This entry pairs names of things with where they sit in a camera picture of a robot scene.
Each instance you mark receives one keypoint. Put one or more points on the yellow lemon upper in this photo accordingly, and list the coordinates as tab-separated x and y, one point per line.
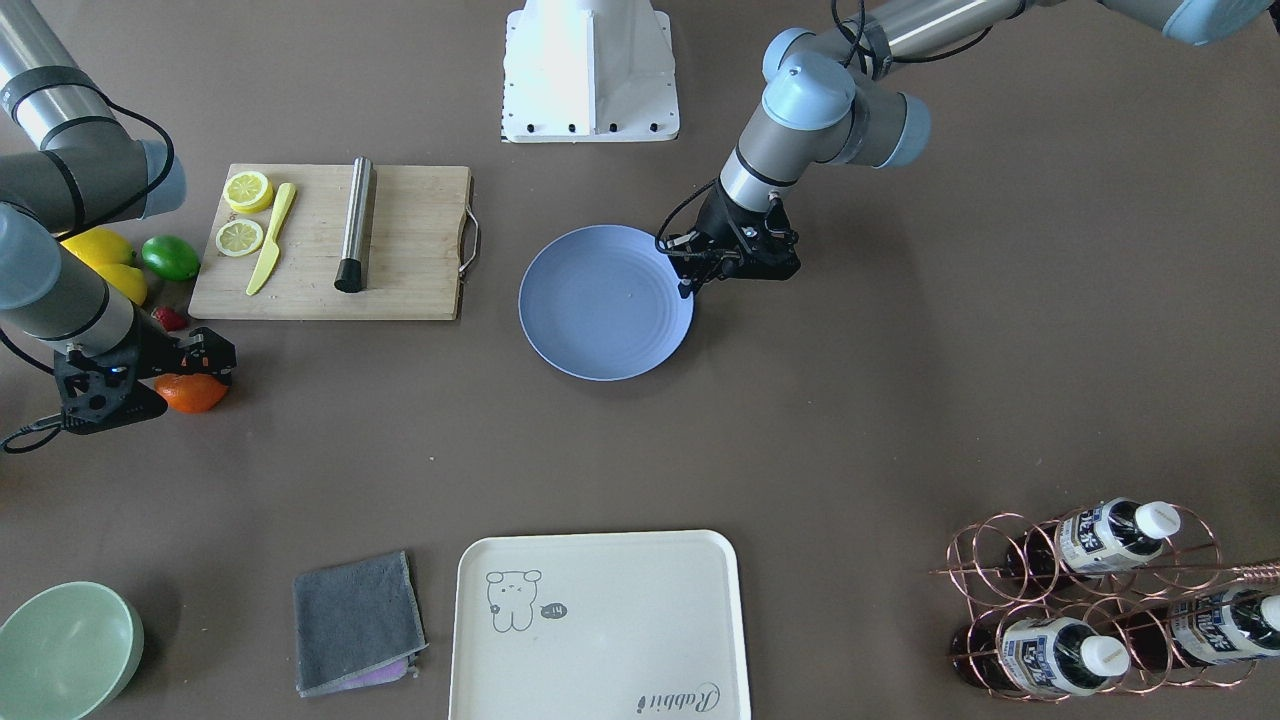
100	246

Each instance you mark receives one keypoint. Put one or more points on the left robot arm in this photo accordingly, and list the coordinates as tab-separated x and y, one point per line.
822	103

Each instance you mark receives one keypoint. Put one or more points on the lemon slice two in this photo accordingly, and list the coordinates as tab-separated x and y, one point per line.
239	237

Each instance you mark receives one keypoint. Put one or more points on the yellow plastic knife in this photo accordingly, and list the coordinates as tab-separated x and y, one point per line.
270	251

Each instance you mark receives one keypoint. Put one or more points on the tea bottle one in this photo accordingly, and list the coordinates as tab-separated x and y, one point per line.
1112	536

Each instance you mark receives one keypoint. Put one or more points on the tea bottle two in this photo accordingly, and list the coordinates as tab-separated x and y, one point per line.
1039	658

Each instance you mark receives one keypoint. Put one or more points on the blue plate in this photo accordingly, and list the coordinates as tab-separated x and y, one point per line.
602	304

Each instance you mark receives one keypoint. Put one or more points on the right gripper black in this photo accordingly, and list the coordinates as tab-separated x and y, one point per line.
163	351

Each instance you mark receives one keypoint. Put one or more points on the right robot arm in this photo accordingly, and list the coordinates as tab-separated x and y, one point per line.
86	171

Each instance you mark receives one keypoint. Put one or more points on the lemon slice one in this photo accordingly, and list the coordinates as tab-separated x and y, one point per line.
248	192

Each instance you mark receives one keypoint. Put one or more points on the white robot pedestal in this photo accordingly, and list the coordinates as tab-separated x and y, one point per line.
589	72

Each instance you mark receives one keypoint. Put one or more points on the cream rectangular tray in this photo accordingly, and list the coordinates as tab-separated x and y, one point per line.
635	625

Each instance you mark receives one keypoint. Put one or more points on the yellow lemon lower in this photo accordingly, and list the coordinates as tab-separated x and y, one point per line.
126	278

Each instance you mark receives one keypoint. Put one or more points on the yellow lemon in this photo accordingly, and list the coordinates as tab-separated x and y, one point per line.
100	246
126	278

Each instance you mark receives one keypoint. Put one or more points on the wooden cutting board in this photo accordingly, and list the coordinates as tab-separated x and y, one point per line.
412	258

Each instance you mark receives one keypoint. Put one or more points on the green lime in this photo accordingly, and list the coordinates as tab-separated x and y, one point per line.
170	257

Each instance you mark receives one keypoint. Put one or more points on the tea bottle three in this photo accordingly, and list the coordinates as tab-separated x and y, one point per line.
1234	626

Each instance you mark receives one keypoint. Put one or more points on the copper wire bottle rack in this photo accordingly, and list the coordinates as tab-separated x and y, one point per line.
1191	564

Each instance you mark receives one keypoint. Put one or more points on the green bowl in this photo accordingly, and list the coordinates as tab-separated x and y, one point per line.
68	651

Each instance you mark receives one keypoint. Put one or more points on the grey folded cloth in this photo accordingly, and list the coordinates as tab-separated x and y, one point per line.
357	625

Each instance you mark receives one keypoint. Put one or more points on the orange fruit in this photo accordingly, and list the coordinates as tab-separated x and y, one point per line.
191	394

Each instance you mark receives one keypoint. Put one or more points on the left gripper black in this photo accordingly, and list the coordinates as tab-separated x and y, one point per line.
722	222

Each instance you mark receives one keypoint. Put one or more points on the red strawberry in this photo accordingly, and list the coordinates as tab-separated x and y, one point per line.
170	319

